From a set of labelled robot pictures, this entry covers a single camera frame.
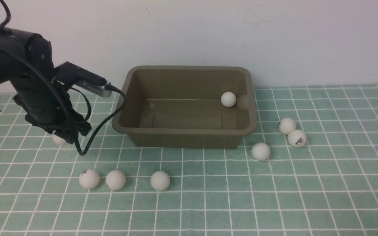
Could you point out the white ball with logo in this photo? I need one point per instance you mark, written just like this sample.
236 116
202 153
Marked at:
297 138
89 179

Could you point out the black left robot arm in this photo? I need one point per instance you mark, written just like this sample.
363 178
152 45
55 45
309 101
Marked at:
26 60

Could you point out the olive green plastic bin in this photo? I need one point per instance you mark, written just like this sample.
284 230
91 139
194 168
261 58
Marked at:
180 107

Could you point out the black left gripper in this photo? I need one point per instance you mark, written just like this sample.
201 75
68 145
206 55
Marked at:
44 111

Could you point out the green checked tablecloth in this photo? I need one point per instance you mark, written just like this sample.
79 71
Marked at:
328 187

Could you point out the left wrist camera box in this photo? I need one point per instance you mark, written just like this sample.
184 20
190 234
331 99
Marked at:
84 79

